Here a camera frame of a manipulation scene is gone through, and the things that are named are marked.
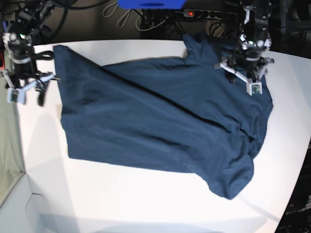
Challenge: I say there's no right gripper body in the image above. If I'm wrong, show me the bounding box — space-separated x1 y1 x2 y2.
0 69 60 92

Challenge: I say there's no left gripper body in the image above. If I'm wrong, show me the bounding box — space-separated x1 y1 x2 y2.
213 55 275 83

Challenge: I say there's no dark blue t-shirt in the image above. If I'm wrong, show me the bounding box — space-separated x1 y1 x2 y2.
53 33 273 200

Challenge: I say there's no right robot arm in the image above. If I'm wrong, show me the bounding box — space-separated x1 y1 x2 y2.
0 0 69 107

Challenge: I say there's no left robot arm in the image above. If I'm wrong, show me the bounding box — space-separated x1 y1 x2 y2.
215 0 274 83

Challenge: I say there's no red box at left edge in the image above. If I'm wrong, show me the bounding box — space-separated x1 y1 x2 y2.
0 52 5 70

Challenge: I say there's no black power strip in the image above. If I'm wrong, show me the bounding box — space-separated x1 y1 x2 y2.
182 9 238 21

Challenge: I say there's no blue plastic box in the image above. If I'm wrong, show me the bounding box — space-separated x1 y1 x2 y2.
118 0 186 10

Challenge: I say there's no white bin at left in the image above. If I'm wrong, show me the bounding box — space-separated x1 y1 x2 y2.
0 77 47 233

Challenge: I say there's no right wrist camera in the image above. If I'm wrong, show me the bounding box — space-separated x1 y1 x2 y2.
7 87 26 104

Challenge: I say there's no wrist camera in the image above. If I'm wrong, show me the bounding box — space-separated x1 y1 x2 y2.
246 82 262 96
7 87 26 104

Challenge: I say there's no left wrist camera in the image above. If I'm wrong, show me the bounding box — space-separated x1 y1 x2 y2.
246 82 262 96

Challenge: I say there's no blue handled tool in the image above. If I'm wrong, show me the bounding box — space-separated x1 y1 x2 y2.
2 20 11 33

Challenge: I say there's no white cable loop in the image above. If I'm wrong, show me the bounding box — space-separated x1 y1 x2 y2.
102 2 133 29

